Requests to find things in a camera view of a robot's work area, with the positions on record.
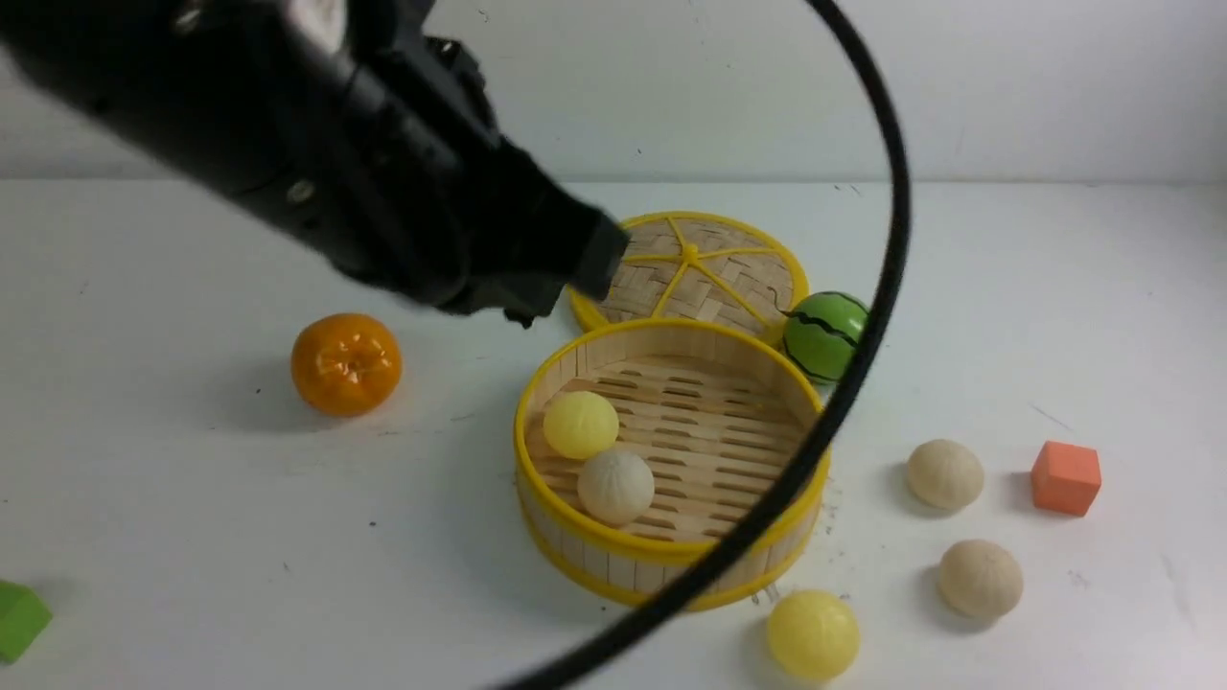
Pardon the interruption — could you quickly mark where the yellow toy bun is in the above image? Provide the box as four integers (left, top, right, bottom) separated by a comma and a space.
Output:
541, 390, 618, 460
766, 589, 863, 684

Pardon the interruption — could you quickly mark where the beige toy bun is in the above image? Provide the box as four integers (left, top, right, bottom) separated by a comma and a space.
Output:
906, 438, 985, 512
577, 448, 656, 527
937, 539, 1025, 622

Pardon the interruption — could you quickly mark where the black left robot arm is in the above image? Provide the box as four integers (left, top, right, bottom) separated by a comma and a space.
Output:
1, 1, 629, 327

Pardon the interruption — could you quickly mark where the woven bamboo steamer lid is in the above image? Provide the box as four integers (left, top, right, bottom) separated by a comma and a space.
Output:
568, 211, 810, 346

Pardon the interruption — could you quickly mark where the bamboo steamer tray yellow rim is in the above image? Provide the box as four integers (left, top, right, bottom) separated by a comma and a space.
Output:
513, 319, 823, 607

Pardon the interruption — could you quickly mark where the green toy watermelon ball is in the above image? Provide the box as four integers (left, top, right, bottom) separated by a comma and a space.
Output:
782, 291, 867, 384

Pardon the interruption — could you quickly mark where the orange toy tangerine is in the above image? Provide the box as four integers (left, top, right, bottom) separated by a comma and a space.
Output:
290, 311, 404, 417

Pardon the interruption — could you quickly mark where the orange foam cube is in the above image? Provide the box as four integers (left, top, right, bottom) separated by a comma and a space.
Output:
1029, 440, 1101, 518

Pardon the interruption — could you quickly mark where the green foam block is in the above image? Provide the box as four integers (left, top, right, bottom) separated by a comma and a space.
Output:
0, 580, 53, 664

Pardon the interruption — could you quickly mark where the black cable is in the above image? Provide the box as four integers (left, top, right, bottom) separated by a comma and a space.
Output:
490, 0, 912, 690

